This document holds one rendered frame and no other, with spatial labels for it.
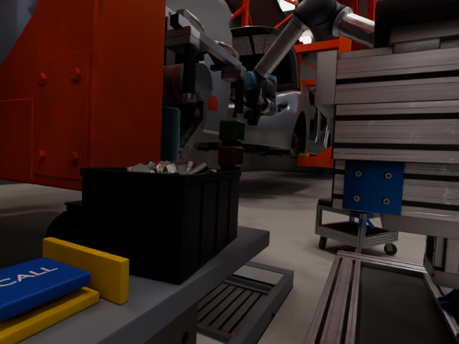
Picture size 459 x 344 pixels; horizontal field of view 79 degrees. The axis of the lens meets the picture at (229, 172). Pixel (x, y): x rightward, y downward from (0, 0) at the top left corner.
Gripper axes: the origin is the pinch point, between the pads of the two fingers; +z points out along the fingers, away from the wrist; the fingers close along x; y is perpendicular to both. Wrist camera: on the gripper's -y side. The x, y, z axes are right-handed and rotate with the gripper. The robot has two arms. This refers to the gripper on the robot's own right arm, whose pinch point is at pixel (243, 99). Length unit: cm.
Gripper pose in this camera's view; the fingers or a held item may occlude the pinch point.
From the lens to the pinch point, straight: 118.8
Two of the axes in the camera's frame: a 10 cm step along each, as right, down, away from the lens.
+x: 8.9, 0.7, -4.5
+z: -4.5, 0.2, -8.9
